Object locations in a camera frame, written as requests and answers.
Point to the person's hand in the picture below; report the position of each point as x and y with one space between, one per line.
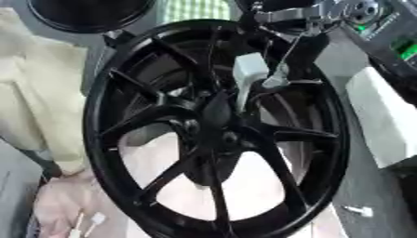
59 198

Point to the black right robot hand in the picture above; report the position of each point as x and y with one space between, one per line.
282 46

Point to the white pin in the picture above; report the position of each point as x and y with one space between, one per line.
76 227
360 211
98 218

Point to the black spoked wheel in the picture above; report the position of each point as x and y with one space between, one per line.
163 182

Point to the black round object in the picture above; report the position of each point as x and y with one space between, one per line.
87 14

